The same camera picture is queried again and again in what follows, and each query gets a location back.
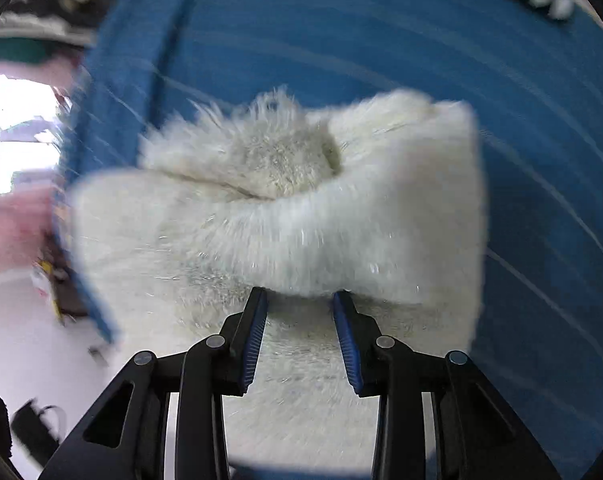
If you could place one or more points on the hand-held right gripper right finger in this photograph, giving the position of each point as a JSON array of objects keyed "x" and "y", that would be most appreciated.
[{"x": 349, "y": 345}]

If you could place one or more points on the pink cloth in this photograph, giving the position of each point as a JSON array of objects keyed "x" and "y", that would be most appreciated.
[{"x": 11, "y": 225}]

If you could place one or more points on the white tweed jacket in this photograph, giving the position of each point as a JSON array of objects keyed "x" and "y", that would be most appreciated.
[{"x": 281, "y": 230}]

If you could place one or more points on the blue striped bedsheet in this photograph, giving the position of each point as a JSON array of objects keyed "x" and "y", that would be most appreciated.
[{"x": 331, "y": 25}]

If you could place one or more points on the pile of clothes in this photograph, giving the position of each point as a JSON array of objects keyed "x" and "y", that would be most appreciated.
[{"x": 46, "y": 10}]

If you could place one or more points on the black object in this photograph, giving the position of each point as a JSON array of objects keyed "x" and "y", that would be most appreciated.
[{"x": 33, "y": 432}]

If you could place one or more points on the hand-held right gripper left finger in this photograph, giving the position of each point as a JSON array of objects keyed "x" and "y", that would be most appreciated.
[{"x": 254, "y": 340}]

